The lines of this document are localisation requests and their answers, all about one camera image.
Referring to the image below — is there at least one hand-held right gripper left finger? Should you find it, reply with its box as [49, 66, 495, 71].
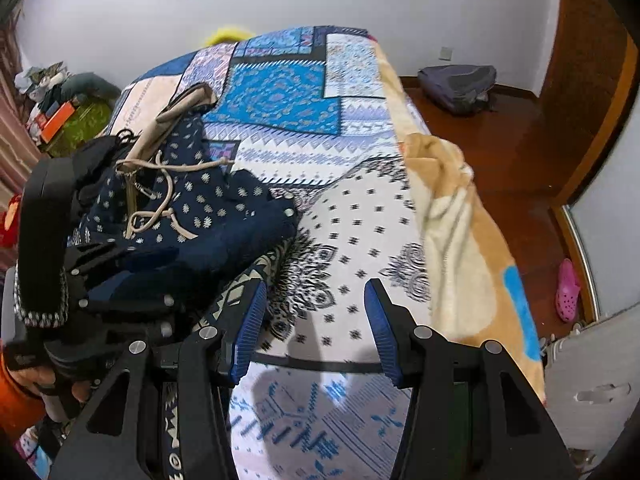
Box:
[47, 279, 269, 480]

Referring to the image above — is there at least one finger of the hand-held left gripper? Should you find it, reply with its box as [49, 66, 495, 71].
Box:
[66, 239, 132, 287]
[76, 294, 177, 342]

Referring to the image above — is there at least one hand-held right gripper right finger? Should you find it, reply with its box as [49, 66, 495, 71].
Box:
[364, 279, 578, 480]

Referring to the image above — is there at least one navy patterned drawstring garment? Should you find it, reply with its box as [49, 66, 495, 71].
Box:
[70, 85, 301, 480]

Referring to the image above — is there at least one person's left forearm orange sleeve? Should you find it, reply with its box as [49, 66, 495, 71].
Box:
[0, 349, 47, 443]

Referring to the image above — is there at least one pile of crumpled clothes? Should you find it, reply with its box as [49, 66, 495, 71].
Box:
[15, 61, 69, 107]

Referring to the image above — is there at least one person's left hand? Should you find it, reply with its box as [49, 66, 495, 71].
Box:
[27, 362, 93, 411]

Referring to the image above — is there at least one red plush toy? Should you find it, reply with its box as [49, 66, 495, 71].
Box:
[0, 195, 24, 249]

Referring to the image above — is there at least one red striped curtain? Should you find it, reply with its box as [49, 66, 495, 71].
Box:
[0, 20, 51, 281]

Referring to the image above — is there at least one green patterned cloth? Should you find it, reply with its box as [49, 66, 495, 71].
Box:
[47, 97, 114, 159]

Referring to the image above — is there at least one orange box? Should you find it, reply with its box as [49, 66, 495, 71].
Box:
[40, 101, 77, 144]

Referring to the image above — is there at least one orange cream fleece blanket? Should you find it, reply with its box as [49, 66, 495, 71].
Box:
[372, 35, 548, 406]

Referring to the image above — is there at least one grey curved pillow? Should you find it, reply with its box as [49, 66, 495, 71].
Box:
[60, 72, 122, 102]

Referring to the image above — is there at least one pink clog shoe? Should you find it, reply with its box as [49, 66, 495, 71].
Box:
[555, 258, 582, 323]

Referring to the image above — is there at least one white appliance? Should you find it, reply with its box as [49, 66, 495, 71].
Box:
[541, 310, 640, 463]

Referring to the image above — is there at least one blue patchwork bedsheet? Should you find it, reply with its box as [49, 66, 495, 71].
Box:
[107, 25, 436, 480]

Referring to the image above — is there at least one grey backpack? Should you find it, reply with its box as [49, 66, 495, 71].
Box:
[417, 64, 498, 115]

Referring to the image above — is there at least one yellow plush object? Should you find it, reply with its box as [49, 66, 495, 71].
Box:
[207, 25, 254, 47]

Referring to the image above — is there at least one brown wooden wardrobe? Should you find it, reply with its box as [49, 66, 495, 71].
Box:
[539, 0, 640, 203]

